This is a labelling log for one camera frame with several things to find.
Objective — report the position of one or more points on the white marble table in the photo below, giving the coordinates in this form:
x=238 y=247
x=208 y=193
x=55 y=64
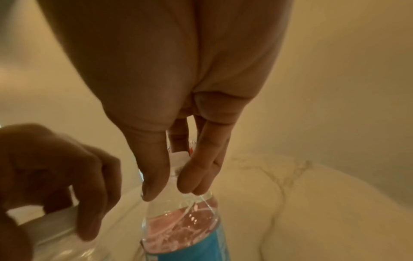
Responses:
x=322 y=216

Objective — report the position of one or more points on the person's left hand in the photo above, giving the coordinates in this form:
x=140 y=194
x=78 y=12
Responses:
x=48 y=165

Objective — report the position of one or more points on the person's right hand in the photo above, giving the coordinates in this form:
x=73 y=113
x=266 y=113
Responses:
x=161 y=63

